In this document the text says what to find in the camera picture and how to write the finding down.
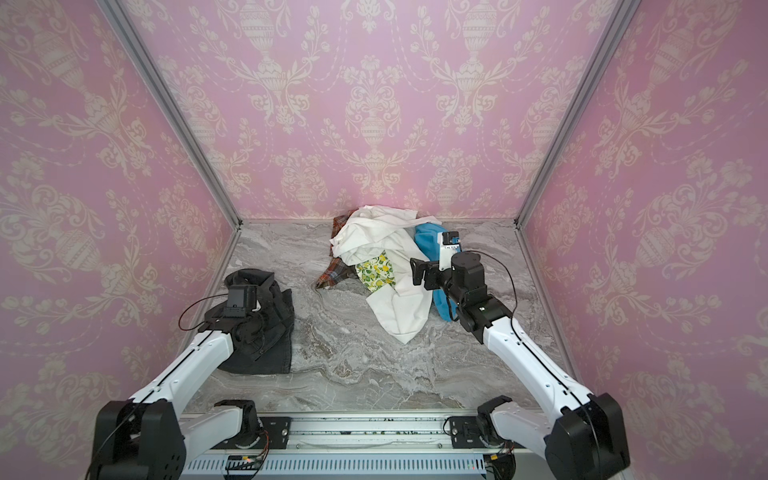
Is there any dark grey denim cloth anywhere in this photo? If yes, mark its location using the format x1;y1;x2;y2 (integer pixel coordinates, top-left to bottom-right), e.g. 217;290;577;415
198;268;295;375

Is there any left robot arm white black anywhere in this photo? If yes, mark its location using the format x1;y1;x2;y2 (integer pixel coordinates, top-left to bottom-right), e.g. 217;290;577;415
85;285;269;479

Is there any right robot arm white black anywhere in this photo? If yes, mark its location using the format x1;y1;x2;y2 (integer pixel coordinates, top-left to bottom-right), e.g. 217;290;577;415
410;251;631;479

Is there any teal blue cloth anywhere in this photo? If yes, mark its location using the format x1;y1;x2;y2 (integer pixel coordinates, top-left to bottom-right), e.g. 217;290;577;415
413;223;456;322

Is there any yellow lemon print cloth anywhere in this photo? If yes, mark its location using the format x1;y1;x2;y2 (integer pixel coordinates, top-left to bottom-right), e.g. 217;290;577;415
355;251;396;293

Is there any white cloth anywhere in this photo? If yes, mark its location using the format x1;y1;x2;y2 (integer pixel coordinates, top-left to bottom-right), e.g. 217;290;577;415
330;206;440;344

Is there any red plaid cloth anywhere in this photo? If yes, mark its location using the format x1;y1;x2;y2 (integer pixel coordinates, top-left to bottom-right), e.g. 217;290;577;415
314;211;357;289

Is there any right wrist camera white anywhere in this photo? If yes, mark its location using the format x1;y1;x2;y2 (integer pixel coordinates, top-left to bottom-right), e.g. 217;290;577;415
437;231;461;271

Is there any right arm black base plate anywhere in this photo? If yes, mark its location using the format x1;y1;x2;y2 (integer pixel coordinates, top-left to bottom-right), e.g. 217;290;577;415
443;416;522;451

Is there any aluminium front rail frame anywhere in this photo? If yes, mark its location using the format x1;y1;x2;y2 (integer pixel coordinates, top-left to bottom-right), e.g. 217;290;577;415
107;410;628;480

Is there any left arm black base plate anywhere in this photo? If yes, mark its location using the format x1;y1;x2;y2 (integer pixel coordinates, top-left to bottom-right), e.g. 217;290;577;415
212;416;292;451

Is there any small electronics board with wires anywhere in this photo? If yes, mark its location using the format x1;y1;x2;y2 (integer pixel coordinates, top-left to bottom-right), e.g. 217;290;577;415
223;455;266;480

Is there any right corner aluminium post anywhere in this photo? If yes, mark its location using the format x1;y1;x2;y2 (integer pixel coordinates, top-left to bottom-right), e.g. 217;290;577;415
515;0;642;229

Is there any corner aluminium post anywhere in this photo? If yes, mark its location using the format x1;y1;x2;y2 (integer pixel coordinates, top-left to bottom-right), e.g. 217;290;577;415
95;0;243;229
515;0;642;229

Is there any left corner aluminium post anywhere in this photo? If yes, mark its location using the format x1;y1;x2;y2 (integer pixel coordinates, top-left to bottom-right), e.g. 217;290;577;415
95;0;243;229

